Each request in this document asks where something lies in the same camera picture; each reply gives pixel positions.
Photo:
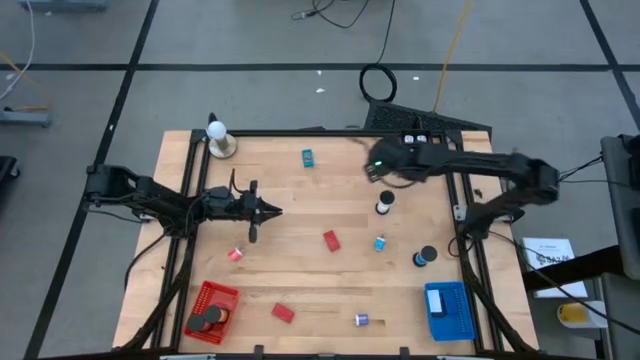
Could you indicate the black beam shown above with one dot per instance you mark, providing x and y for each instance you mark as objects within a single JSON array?
[{"x": 575, "y": 270}]

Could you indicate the black plastic basket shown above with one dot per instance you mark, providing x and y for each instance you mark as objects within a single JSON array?
[{"x": 417, "y": 131}]

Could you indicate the blue sand hourglass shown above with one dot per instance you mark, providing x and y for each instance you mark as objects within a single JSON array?
[{"x": 429, "y": 253}]

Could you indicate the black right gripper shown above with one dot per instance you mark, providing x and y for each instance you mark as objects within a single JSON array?
[{"x": 395, "y": 160}]

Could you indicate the red rectangular box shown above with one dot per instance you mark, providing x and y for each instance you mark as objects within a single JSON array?
[
  {"x": 331, "y": 241},
  {"x": 283, "y": 313}
]

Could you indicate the white sand hourglass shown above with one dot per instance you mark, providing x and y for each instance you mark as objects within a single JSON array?
[{"x": 387, "y": 197}]

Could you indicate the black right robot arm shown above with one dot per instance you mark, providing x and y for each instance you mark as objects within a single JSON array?
[{"x": 490, "y": 162}]

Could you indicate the white booklet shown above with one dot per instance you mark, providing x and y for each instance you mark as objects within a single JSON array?
[{"x": 550, "y": 250}]

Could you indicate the grey cabinet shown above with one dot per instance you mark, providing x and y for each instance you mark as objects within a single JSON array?
[{"x": 617, "y": 200}]

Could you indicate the blue plastic basket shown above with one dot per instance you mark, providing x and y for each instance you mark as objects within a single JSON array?
[{"x": 460, "y": 320}]

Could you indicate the pink white USB charger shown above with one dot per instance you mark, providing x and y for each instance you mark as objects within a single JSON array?
[{"x": 235, "y": 254}]

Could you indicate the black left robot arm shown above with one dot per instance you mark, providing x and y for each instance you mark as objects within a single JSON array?
[{"x": 150, "y": 200}]

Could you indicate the red plastic basket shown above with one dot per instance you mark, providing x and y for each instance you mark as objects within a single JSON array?
[{"x": 212, "y": 292}]

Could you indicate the orange sand hourglass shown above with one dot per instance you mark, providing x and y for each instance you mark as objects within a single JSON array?
[{"x": 213, "y": 314}]

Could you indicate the black rectangular box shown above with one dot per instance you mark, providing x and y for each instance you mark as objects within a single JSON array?
[{"x": 438, "y": 315}]

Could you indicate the purple white USB charger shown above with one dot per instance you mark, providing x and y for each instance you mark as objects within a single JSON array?
[{"x": 362, "y": 320}]

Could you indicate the blue white USB charger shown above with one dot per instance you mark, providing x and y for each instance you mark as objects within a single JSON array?
[{"x": 380, "y": 244}]

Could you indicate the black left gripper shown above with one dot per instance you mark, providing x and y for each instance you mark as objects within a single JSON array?
[{"x": 240, "y": 207}]

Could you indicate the white bulb on wooden base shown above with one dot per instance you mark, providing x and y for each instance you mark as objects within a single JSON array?
[{"x": 220, "y": 131}]

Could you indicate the small black clip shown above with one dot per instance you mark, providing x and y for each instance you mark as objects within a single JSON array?
[{"x": 477, "y": 193}]

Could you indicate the black floor caster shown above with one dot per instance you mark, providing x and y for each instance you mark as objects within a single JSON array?
[{"x": 7, "y": 167}]

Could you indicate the black aluminium table frame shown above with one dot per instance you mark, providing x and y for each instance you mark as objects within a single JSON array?
[{"x": 325, "y": 133}]

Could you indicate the grey metal stand base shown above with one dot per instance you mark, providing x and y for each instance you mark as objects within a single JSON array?
[{"x": 25, "y": 118}]

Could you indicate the black frame clamp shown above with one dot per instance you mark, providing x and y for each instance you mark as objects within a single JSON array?
[
  {"x": 258, "y": 351},
  {"x": 404, "y": 351}
]

